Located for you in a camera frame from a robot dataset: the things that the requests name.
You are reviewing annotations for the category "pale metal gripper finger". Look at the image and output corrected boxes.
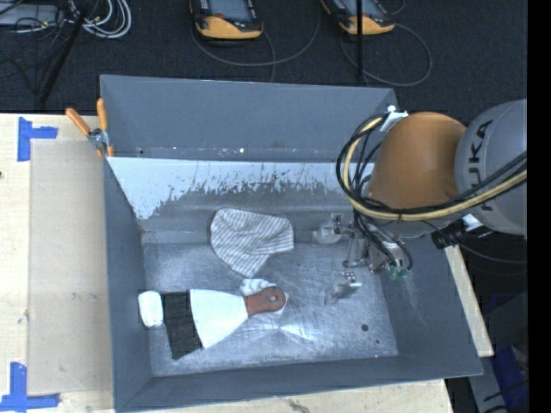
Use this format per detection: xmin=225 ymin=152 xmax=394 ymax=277
xmin=311 ymin=213 xmax=350 ymax=245
xmin=323 ymin=270 xmax=363 ymax=305

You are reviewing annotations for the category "grey striped white cloth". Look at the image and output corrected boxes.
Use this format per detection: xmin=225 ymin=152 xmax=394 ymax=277
xmin=209 ymin=207 xmax=295 ymax=279

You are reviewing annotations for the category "white crumpled cloth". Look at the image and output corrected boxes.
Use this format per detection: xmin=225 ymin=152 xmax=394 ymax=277
xmin=238 ymin=277 xmax=290 ymax=317

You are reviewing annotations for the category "white brush with black bristles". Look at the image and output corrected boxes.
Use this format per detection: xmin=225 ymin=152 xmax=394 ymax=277
xmin=160 ymin=286 xmax=288 ymax=361

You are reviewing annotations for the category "grey metal bin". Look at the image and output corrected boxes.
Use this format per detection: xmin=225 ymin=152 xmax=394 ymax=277
xmin=99 ymin=74 xmax=484 ymax=413

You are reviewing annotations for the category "white soft lump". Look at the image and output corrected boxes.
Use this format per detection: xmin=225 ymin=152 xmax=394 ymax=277
xmin=137 ymin=290 xmax=165 ymax=329

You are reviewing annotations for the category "pale flat board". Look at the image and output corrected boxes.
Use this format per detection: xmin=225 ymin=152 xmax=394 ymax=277
xmin=26 ymin=138 xmax=114 ymax=398

